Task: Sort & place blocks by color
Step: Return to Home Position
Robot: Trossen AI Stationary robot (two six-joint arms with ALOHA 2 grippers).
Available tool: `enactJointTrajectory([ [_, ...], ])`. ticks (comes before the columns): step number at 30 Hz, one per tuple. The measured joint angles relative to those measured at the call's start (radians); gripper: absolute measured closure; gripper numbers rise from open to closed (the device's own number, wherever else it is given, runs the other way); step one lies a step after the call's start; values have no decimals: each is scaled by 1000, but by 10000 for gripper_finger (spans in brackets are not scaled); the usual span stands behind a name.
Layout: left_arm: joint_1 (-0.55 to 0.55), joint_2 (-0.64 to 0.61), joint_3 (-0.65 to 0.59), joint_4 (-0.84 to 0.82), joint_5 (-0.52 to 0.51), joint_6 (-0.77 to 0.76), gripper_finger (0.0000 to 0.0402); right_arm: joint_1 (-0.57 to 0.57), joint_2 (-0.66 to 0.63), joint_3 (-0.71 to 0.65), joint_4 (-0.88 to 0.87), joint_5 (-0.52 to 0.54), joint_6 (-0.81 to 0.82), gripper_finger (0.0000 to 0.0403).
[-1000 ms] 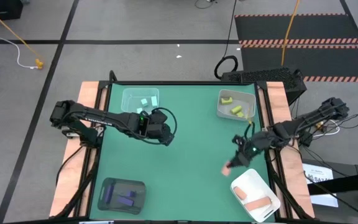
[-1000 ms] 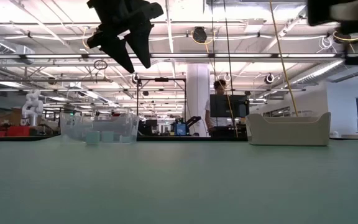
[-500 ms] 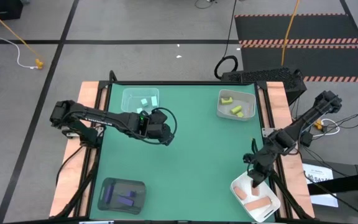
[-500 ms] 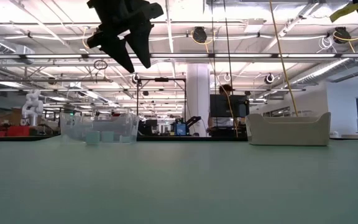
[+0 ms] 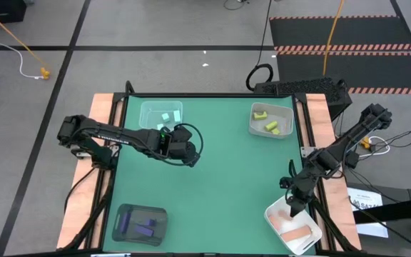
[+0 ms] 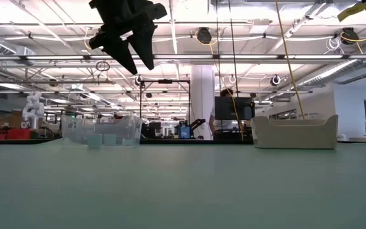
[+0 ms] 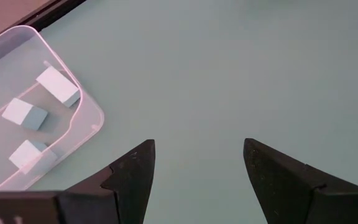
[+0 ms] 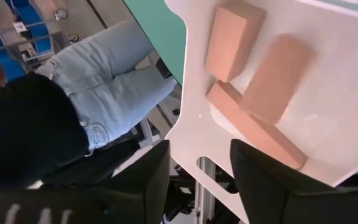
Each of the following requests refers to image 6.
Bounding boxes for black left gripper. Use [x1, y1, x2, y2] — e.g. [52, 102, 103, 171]
[88, 0, 168, 76]

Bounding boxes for teal cube block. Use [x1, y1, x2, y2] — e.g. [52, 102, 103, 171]
[102, 133, 118, 147]
[86, 133, 104, 149]

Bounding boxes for ceiling light strip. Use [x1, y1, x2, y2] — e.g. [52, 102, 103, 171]
[0, 53, 366, 62]

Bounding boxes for white pillar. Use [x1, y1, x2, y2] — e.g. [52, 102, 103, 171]
[190, 65, 216, 141]

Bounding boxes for clear plastic bin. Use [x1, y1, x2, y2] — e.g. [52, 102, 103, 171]
[60, 114, 144, 148]

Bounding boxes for person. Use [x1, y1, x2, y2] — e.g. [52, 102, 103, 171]
[208, 88, 235, 134]

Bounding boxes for black monitor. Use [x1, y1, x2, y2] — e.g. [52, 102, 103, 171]
[213, 96, 255, 121]

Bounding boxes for red equipment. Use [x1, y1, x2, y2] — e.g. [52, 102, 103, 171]
[0, 122, 31, 141]

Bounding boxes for green table mat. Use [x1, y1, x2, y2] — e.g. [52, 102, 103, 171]
[0, 139, 366, 229]

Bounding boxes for milky translucent plastic bin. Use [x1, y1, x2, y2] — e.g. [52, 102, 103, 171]
[250, 114, 339, 150]

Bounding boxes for yellow tag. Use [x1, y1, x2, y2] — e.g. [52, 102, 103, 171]
[337, 2, 366, 22]

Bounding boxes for black cable ring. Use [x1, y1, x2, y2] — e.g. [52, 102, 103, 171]
[95, 60, 111, 72]

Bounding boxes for black metal frame rig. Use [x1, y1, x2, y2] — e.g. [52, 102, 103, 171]
[139, 79, 191, 128]

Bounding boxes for thin black hanging cable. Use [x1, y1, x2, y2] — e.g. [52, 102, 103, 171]
[215, 0, 222, 96]

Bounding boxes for black table frame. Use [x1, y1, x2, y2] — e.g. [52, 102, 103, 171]
[0, 137, 366, 146]

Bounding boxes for yellow hanging cable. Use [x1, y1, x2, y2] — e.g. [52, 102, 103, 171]
[274, 0, 307, 120]

